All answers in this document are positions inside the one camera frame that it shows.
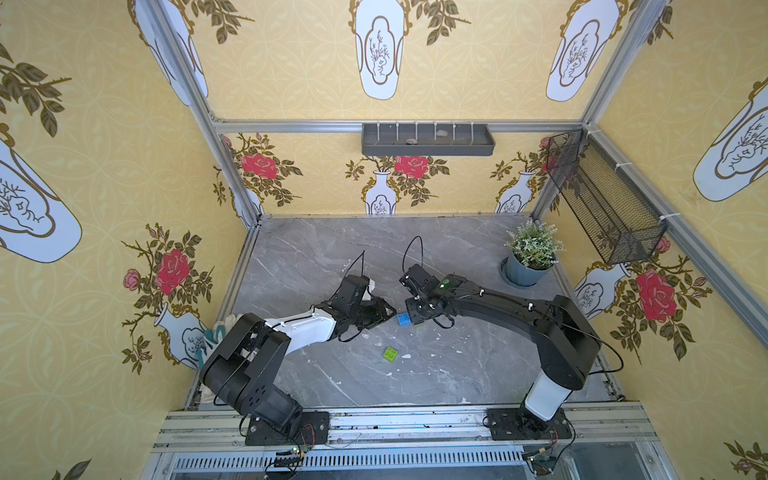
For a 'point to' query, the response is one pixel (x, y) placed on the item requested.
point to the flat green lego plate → (391, 354)
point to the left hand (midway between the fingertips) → (397, 314)
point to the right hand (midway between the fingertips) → (415, 315)
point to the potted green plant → (534, 246)
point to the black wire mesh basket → (619, 225)
